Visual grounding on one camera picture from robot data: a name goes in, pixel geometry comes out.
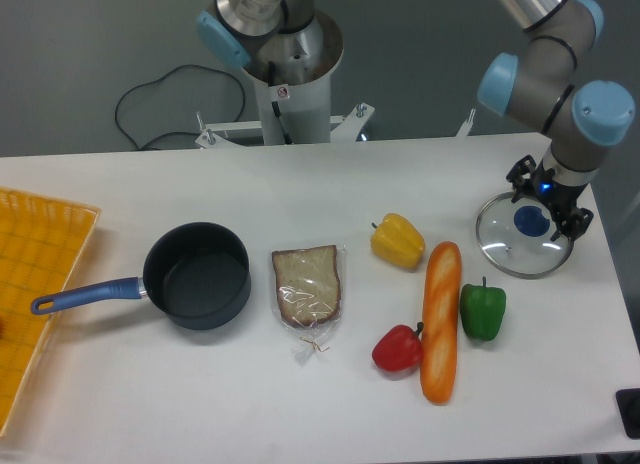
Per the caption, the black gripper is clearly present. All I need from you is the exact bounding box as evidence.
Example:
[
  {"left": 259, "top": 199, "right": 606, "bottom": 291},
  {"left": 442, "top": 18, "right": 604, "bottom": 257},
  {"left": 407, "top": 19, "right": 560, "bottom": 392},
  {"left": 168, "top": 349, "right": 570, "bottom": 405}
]
[{"left": 506, "top": 155, "right": 594, "bottom": 242}]

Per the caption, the glass lid with blue knob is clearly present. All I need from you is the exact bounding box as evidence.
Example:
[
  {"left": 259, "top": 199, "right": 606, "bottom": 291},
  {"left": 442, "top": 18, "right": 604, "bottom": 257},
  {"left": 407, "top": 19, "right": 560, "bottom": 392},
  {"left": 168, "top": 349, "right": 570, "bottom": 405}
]
[{"left": 475, "top": 193, "right": 573, "bottom": 279}]

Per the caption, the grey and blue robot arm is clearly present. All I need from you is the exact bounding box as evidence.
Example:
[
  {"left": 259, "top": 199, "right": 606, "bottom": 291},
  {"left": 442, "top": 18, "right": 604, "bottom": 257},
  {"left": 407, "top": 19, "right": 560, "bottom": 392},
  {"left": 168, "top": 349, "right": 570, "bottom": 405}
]
[{"left": 196, "top": 0, "right": 635, "bottom": 240}]

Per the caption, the green bell pepper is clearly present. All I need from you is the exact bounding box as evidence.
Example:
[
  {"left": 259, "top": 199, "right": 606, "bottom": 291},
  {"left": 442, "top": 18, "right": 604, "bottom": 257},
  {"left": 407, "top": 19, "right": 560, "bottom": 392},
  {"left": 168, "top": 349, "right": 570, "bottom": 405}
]
[{"left": 459, "top": 278, "right": 507, "bottom": 342}]

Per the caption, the yellow bell pepper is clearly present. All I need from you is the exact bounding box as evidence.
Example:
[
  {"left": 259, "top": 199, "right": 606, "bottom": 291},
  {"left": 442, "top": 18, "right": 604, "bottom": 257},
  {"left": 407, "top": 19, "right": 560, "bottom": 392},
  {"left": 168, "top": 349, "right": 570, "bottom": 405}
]
[{"left": 370, "top": 213, "right": 426, "bottom": 270}]

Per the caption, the orange baguette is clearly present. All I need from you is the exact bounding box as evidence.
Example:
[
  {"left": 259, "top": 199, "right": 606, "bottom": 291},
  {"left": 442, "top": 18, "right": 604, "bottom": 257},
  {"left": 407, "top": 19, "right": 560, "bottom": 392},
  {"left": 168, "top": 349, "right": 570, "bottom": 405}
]
[{"left": 420, "top": 241, "right": 462, "bottom": 405}]

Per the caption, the red bell pepper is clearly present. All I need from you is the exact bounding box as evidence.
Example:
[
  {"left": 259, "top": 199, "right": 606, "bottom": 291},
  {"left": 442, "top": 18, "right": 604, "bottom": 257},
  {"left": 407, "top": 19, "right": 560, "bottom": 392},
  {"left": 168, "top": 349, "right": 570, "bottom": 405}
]
[{"left": 371, "top": 322, "right": 424, "bottom": 373}]

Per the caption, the black object at table corner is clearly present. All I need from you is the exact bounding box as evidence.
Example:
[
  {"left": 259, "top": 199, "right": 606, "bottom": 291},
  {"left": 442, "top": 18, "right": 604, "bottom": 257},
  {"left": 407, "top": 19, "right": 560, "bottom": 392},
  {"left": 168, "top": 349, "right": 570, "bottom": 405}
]
[{"left": 615, "top": 388, "right": 640, "bottom": 439}]

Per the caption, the bread slice in plastic bag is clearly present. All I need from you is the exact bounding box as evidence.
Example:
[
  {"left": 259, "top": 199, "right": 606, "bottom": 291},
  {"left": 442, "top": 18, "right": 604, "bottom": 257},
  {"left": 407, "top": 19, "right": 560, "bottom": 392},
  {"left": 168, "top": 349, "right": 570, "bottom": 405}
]
[{"left": 271, "top": 244, "right": 344, "bottom": 366}]

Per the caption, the orange woven basket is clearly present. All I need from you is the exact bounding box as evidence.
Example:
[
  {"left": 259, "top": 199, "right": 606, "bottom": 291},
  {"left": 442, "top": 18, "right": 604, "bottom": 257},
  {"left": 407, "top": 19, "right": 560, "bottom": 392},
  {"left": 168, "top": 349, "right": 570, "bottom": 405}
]
[{"left": 1, "top": 187, "right": 101, "bottom": 435}]

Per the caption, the dark saucepan with blue handle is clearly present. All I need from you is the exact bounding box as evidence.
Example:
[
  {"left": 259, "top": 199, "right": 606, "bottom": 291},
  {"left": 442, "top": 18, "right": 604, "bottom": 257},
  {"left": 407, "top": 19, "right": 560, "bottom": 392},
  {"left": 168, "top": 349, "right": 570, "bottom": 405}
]
[{"left": 31, "top": 222, "right": 251, "bottom": 330}]

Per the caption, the black cable on floor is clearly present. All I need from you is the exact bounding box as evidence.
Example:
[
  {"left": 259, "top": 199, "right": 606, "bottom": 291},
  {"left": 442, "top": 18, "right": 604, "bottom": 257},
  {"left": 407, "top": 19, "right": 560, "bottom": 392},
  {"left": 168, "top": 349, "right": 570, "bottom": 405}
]
[{"left": 114, "top": 63, "right": 247, "bottom": 151}]

